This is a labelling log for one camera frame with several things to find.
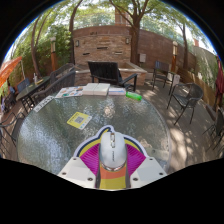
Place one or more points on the small green tube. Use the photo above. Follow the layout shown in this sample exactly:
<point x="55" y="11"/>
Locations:
<point x="134" y="96"/>

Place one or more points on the orange lamp post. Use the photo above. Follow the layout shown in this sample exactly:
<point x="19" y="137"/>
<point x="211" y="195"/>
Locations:
<point x="53" y="55"/>
<point x="174" y="56"/>

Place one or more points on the thin pale booklet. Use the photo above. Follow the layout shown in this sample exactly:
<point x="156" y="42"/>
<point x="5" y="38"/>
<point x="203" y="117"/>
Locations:
<point x="117" y="91"/>

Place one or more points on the dark slatted metal chair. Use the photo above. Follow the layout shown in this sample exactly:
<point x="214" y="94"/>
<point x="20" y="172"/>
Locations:
<point x="162" y="68"/>

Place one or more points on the grey wall utility box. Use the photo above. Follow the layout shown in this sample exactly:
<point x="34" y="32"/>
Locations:
<point x="142" y="58"/>

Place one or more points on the orange patio umbrella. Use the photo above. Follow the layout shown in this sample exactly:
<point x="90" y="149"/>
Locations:
<point x="8" y="68"/>

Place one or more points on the yellow chick-shaped mouse pad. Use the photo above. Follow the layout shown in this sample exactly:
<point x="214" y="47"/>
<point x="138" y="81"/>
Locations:
<point x="113" y="180"/>

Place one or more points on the yellow square code sticker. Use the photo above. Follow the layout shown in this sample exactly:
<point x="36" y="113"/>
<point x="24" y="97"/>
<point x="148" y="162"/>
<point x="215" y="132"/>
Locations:
<point x="79" y="120"/>

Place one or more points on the blue-grey patio chair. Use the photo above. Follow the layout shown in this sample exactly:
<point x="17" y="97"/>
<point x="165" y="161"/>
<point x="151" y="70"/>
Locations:
<point x="23" y="84"/>

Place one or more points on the white lettered sign plate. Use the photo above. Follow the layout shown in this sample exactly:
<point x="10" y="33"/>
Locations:
<point x="43" y="103"/>

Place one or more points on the wall lamp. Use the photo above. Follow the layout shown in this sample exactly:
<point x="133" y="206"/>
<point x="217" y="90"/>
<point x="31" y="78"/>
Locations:
<point x="77" y="43"/>
<point x="127" y="40"/>

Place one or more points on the white computer mouse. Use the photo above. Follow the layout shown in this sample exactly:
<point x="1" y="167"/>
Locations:
<point x="113" y="150"/>

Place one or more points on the closed red patio umbrella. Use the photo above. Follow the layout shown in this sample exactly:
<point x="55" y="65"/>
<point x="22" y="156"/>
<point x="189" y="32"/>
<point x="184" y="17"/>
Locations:
<point x="220" y="80"/>

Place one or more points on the white sign board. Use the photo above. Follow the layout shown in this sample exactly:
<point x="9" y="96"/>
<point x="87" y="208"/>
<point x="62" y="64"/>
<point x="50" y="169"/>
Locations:
<point x="176" y="80"/>

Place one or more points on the dark wicker patio chair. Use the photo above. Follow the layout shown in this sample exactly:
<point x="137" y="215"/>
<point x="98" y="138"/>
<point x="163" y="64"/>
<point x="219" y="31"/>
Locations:
<point x="61" y="70"/>

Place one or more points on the tree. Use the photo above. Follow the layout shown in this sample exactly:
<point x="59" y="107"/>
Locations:
<point x="71" y="36"/>
<point x="184" y="46"/>
<point x="134" y="40"/>
<point x="34" y="53"/>

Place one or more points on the dark glass patio table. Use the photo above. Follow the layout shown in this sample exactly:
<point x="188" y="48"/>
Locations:
<point x="31" y="87"/>

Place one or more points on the black slatted wooden chair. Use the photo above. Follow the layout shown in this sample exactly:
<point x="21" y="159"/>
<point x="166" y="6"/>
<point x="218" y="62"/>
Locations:
<point x="103" y="71"/>

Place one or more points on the thick white book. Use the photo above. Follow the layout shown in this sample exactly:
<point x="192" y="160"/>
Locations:
<point x="96" y="89"/>

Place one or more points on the colourful printed leaflet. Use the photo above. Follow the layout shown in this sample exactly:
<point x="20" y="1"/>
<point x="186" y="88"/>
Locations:
<point x="69" y="92"/>

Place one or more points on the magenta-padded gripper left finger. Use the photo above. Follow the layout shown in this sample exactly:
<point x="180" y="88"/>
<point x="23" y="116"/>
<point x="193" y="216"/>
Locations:
<point x="78" y="170"/>

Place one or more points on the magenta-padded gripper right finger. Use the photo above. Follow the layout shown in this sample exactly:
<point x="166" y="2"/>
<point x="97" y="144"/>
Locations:
<point x="148" y="170"/>

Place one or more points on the grey wicker chair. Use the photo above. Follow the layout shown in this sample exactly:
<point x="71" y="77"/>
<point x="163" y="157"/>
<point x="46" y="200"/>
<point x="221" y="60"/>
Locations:
<point x="61" y="83"/>

